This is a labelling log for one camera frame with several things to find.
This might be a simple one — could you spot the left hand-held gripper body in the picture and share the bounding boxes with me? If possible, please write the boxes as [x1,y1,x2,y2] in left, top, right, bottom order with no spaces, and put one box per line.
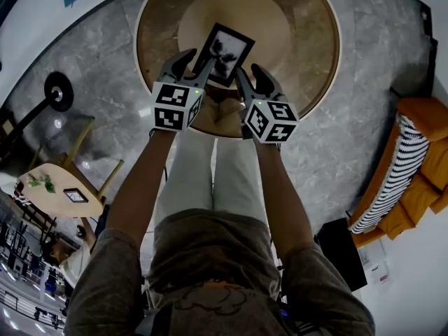
[150,76,205,132]

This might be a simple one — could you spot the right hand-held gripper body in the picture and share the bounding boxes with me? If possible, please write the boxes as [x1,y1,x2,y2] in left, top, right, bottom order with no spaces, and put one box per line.
[240,94,300,144]

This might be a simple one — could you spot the black framed picture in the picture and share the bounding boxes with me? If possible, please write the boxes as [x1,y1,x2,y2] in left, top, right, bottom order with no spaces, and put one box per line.
[191,22,256,89]

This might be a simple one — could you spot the person's right forearm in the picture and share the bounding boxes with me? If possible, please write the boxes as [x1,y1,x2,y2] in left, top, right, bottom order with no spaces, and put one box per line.
[253,140,316,258]

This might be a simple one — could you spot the person's left forearm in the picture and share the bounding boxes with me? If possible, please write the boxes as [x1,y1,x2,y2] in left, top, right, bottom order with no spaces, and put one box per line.
[104,128,176,244]

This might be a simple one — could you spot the round wooden coffee table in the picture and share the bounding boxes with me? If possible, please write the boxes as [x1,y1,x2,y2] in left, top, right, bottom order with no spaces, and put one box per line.
[134,0,342,139]

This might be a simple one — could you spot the person's left yellow shoe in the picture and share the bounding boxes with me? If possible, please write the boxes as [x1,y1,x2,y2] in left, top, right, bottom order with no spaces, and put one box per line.
[201,96,221,124]

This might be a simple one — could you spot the person's pale trousers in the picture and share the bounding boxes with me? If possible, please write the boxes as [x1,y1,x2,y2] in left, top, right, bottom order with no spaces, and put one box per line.
[153,127,269,230]

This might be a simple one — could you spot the black stand with round base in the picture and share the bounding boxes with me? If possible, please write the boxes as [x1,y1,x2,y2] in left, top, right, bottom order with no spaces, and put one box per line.
[0,71,74,153]

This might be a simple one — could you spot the black white striped blanket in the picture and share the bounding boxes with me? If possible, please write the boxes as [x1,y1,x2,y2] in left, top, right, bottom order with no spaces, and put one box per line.
[349,114,431,235]

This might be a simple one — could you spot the wooden side table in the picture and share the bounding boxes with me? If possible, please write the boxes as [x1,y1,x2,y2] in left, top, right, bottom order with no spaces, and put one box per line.
[16,117,125,218]

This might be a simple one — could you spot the orange sofa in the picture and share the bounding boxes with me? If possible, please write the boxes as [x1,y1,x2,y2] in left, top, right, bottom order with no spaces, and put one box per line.
[348,96,448,248]

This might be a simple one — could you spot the person's brown printed t-shirt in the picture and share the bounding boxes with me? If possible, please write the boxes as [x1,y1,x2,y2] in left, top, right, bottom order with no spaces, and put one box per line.
[64,208,377,336]

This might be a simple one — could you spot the white paper sheet red mark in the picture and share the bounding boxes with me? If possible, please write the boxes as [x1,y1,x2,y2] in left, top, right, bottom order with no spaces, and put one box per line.
[358,238,391,286]

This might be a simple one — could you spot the small framed picture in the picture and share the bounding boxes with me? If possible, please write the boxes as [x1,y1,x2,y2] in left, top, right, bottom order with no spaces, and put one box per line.
[62,187,88,204]

